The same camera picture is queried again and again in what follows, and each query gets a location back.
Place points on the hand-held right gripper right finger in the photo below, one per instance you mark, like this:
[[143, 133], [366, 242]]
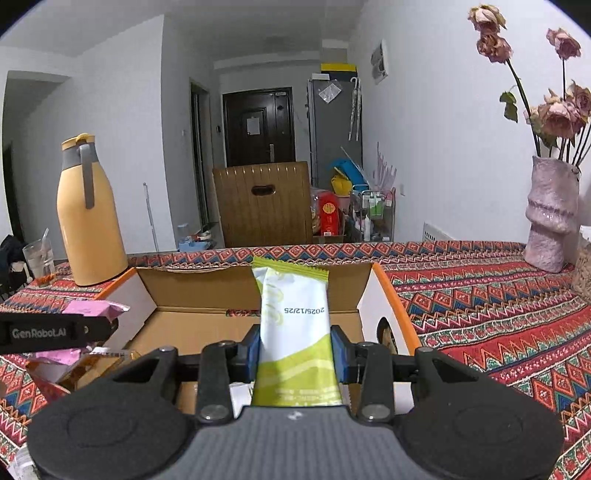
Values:
[[337, 357]]

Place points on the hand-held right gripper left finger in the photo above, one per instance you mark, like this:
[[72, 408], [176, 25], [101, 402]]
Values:
[[253, 355]]

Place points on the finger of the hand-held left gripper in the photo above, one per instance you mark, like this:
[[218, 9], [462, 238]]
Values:
[[104, 328]]

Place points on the pink snack packet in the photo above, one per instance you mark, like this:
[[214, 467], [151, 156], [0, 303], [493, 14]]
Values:
[[60, 357], [97, 308]]

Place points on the green and white snack packet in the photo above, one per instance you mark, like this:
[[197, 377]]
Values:
[[295, 332]]

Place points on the cardboard box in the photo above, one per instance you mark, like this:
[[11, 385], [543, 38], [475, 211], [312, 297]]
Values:
[[194, 323]]

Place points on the orange snack packet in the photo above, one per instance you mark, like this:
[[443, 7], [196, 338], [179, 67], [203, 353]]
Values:
[[92, 376]]

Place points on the glass cup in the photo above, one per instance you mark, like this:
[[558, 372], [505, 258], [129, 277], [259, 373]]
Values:
[[39, 267]]

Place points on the drinking straw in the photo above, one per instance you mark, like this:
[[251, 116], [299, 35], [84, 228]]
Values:
[[45, 237]]

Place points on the white pole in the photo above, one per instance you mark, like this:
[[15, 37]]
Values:
[[151, 217]]

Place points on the blue floor tray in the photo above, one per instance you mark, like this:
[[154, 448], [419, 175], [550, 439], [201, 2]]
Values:
[[196, 243]]

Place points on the brown wooden chair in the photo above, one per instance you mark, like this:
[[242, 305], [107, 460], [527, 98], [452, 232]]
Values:
[[240, 217]]

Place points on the red box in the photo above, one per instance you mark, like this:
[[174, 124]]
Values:
[[328, 212]]

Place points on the yellow bag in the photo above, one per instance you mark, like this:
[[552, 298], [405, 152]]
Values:
[[342, 186]]

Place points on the blue bag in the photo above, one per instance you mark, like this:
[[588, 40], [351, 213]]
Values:
[[346, 168]]

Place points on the dark side door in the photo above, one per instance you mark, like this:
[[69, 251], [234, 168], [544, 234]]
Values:
[[199, 161]]

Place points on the dark entrance door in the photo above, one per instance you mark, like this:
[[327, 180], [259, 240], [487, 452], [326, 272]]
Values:
[[240, 147]]

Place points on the grey fridge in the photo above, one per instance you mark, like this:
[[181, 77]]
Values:
[[323, 138]]

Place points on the paper notice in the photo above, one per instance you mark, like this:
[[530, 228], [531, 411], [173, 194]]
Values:
[[253, 126]]

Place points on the white folded umbrella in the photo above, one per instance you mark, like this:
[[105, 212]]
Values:
[[354, 108]]

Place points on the pink textured vase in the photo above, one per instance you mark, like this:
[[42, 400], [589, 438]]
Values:
[[549, 221]]

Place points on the woven basket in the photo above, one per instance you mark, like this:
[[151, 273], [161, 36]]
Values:
[[582, 277]]

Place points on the clear plastic bag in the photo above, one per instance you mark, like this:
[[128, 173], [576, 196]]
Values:
[[330, 92]]

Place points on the yellow box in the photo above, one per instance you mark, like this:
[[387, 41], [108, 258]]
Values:
[[339, 70]]

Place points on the dried pink flowers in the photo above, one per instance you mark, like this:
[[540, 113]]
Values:
[[558, 115]]

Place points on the white wall heater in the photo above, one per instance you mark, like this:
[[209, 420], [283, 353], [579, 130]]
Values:
[[438, 232]]

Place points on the wall electrical panel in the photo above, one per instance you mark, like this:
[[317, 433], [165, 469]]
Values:
[[380, 62]]

